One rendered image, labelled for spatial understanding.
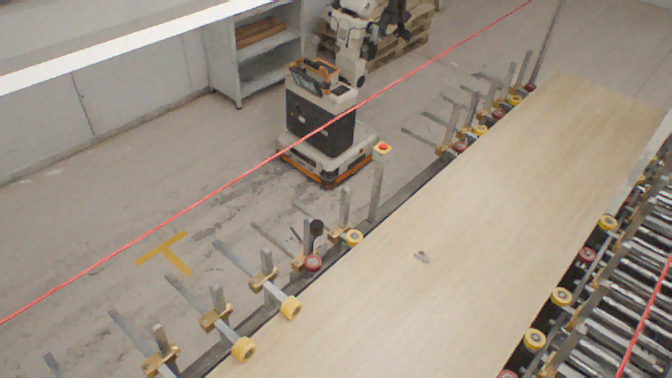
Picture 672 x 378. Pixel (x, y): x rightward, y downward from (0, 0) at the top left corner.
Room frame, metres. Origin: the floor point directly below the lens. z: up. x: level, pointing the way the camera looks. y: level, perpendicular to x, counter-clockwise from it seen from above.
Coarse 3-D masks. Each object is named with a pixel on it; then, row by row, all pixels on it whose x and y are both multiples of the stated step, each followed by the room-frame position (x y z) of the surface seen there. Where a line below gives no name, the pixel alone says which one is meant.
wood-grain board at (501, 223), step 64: (512, 128) 2.50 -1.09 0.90; (576, 128) 2.56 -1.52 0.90; (640, 128) 2.61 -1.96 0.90; (448, 192) 1.86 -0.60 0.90; (512, 192) 1.89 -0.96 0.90; (576, 192) 1.93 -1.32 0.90; (384, 256) 1.38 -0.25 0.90; (448, 256) 1.41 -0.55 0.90; (512, 256) 1.44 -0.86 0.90; (320, 320) 1.03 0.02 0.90; (384, 320) 1.05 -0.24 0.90; (448, 320) 1.07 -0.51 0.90; (512, 320) 1.09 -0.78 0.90
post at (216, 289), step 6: (216, 282) 1.01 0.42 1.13; (210, 288) 1.00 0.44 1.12; (216, 288) 0.99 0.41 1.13; (222, 288) 1.01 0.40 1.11; (216, 294) 0.98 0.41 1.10; (222, 294) 1.00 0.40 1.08; (216, 300) 0.98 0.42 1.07; (222, 300) 1.00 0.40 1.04; (216, 306) 0.99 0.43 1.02; (222, 306) 0.99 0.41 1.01; (228, 318) 1.00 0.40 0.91; (228, 324) 1.00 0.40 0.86; (222, 336) 0.99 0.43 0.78; (222, 342) 0.99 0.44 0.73; (228, 342) 0.99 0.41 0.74
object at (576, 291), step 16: (656, 160) 2.36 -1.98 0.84; (624, 224) 1.90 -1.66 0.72; (608, 240) 1.65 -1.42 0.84; (656, 240) 1.79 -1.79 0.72; (624, 256) 1.70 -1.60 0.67; (624, 272) 1.64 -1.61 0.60; (576, 288) 1.33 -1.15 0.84; (624, 288) 1.45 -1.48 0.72; (624, 304) 1.43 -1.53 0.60; (656, 304) 1.44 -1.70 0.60; (560, 320) 1.15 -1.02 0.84; (592, 320) 1.32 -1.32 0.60; (624, 320) 1.33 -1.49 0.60; (592, 336) 1.18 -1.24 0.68; (624, 336) 1.24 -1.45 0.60; (656, 336) 1.20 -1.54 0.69; (544, 352) 1.06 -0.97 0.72; (576, 352) 1.08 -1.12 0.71; (608, 352) 1.09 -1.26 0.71; (528, 368) 0.92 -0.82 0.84; (576, 368) 1.06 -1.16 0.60; (608, 368) 1.07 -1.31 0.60; (640, 368) 1.04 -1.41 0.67
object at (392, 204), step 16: (448, 160) 2.38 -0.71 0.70; (416, 176) 2.19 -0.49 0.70; (432, 176) 2.21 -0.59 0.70; (400, 192) 2.04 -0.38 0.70; (416, 192) 2.07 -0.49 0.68; (384, 208) 1.90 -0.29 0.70; (368, 224) 1.76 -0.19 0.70; (336, 256) 1.52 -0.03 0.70; (320, 272) 1.42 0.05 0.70; (288, 288) 1.31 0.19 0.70; (304, 288) 1.32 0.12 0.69; (256, 320) 1.12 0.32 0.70; (240, 336) 1.04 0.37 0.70; (208, 352) 0.95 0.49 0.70; (192, 368) 0.88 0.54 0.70; (208, 368) 0.89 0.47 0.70
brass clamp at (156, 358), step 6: (174, 348) 0.83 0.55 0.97; (156, 354) 0.80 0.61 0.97; (174, 354) 0.81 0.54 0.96; (150, 360) 0.77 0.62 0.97; (156, 360) 0.77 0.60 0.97; (162, 360) 0.78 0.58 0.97; (168, 360) 0.79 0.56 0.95; (150, 366) 0.75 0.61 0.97; (156, 366) 0.75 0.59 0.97; (144, 372) 0.74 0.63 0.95; (150, 372) 0.73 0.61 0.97; (156, 372) 0.74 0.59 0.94
